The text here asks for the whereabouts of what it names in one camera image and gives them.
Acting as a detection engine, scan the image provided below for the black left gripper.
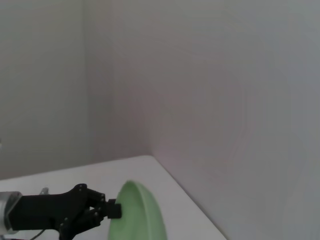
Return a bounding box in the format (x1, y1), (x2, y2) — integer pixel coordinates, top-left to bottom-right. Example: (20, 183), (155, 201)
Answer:
(4, 183), (123, 240)

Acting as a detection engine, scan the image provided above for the green round plate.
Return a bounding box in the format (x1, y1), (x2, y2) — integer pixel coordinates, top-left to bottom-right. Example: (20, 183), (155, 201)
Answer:
(107, 180), (168, 240)

